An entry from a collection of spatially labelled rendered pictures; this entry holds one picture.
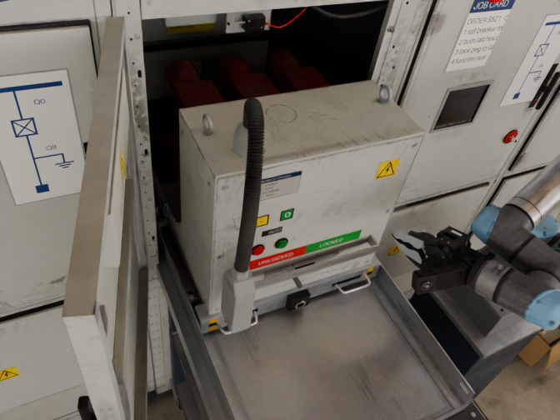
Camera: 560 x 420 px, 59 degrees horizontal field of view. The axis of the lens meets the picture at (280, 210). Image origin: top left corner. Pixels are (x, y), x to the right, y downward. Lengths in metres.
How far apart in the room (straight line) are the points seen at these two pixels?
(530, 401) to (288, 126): 1.89
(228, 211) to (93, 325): 0.52
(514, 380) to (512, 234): 1.59
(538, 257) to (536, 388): 1.61
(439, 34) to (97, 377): 1.10
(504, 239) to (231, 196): 0.55
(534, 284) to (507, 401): 1.56
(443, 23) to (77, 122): 0.88
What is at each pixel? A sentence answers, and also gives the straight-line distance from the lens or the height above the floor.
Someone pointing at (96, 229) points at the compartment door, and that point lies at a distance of 0.58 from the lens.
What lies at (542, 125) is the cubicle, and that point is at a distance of 2.05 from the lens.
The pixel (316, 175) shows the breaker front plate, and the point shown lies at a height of 1.34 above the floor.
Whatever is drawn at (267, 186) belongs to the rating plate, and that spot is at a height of 1.34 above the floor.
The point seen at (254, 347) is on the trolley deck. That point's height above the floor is 0.85.
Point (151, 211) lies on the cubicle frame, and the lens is 1.31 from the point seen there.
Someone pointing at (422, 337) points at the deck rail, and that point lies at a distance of 1.43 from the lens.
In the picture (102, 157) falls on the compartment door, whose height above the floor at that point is 1.58.
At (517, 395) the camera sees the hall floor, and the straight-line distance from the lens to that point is 2.59.
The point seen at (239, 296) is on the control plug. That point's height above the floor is 1.15.
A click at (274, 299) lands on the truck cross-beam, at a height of 0.92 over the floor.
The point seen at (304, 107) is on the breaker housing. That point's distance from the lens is 1.13.
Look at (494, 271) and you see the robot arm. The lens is 1.03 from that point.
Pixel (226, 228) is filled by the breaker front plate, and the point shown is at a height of 1.24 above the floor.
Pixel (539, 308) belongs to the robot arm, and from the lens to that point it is 1.00.
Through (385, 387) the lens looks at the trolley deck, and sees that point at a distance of 1.35.
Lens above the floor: 2.01
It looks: 45 degrees down
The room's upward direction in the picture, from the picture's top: 10 degrees clockwise
